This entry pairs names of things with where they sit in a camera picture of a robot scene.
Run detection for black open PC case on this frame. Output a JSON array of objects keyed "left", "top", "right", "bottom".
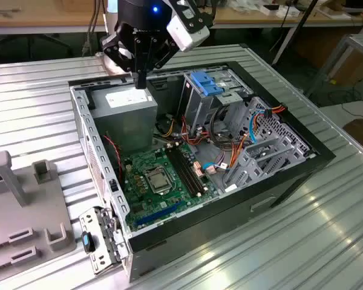
[{"left": 67, "top": 60, "right": 337, "bottom": 284}]

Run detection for yellow black wire bundle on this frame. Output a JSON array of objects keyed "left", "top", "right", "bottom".
[{"left": 155, "top": 113, "right": 178, "bottom": 140}]

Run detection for red black fan wire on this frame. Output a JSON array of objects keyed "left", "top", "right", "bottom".
[{"left": 102, "top": 134, "right": 123, "bottom": 185}]

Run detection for metal disk bay cage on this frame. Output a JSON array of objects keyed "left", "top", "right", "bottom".
[{"left": 222, "top": 95, "right": 318, "bottom": 194}]

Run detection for wooden desk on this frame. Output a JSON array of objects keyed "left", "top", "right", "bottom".
[{"left": 0, "top": 0, "right": 363, "bottom": 36}]

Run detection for metal optical drive cage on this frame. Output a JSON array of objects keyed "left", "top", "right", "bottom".
[{"left": 181, "top": 68, "right": 255, "bottom": 135}]

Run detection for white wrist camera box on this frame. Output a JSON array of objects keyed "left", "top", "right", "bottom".
[{"left": 166, "top": 8, "right": 212, "bottom": 53}]

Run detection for grey parts rack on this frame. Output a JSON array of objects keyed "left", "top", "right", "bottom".
[{"left": 0, "top": 149, "right": 78, "bottom": 272}]

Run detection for black laptop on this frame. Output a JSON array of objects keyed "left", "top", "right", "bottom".
[{"left": 344, "top": 0, "right": 363, "bottom": 16}]

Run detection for green motherboard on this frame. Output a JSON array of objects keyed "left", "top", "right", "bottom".
[{"left": 122, "top": 141, "right": 221, "bottom": 233}]

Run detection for grey power supply unit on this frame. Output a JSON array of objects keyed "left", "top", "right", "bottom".
[{"left": 89, "top": 83, "right": 159, "bottom": 156}]

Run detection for blue data wire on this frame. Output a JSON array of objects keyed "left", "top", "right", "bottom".
[{"left": 201, "top": 109, "right": 266, "bottom": 176}]

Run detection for silver CPU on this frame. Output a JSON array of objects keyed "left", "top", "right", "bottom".
[{"left": 147, "top": 172, "right": 170, "bottom": 192}]

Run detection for brown cardboard box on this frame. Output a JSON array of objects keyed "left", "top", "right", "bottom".
[
  {"left": 341, "top": 118, "right": 363, "bottom": 152},
  {"left": 329, "top": 45, "right": 363, "bottom": 87}
]

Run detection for CPU socket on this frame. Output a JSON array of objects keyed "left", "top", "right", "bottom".
[{"left": 142, "top": 166, "right": 175, "bottom": 196}]

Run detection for hinged metal slot bracket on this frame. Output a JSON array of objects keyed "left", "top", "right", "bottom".
[{"left": 78, "top": 205, "right": 131, "bottom": 276}]

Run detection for small black white box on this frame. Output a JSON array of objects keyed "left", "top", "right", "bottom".
[{"left": 259, "top": 3, "right": 279, "bottom": 15}]

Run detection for thin purple wire bundle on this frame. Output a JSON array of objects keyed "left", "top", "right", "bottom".
[{"left": 213, "top": 150, "right": 231, "bottom": 173}]

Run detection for black cable loops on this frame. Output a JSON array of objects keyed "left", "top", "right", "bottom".
[{"left": 209, "top": 104, "right": 240, "bottom": 149}]

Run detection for orange red yellow power wire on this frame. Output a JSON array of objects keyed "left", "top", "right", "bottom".
[{"left": 229, "top": 103, "right": 288, "bottom": 172}]

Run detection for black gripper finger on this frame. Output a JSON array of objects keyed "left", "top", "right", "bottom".
[
  {"left": 100, "top": 33, "right": 142, "bottom": 90},
  {"left": 140, "top": 37, "right": 178, "bottom": 90}
]

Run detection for black latch with blue stripe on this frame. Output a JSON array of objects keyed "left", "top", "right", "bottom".
[{"left": 80, "top": 231, "right": 97, "bottom": 254}]

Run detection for blue expansion slot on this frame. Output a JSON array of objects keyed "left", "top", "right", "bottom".
[{"left": 134, "top": 201, "right": 184, "bottom": 227}]

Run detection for black RAM slot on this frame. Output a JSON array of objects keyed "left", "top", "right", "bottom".
[
  {"left": 165, "top": 147, "right": 200, "bottom": 198},
  {"left": 169, "top": 146, "right": 203, "bottom": 196},
  {"left": 176, "top": 143, "right": 209, "bottom": 193},
  {"left": 172, "top": 144, "right": 206, "bottom": 195}
]

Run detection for blue plastic drive latch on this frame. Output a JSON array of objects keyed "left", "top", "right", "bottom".
[{"left": 191, "top": 71, "right": 225, "bottom": 97}]

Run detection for orange motherboard power wire bundle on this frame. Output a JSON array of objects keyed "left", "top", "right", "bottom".
[{"left": 178, "top": 116, "right": 214, "bottom": 152}]

